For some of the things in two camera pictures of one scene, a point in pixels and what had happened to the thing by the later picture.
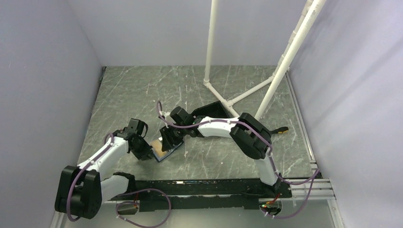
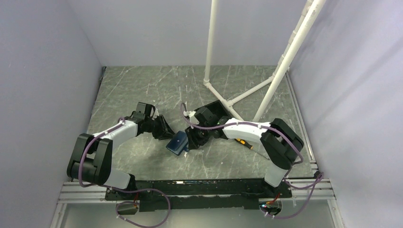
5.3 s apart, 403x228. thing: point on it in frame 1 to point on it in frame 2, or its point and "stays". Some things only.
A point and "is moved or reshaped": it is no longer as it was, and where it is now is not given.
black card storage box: (215, 109) stays
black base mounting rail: (195, 194) stays
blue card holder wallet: (155, 140) is moved or reshaped
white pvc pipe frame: (310, 17) stays
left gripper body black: (143, 149) to (153, 127)
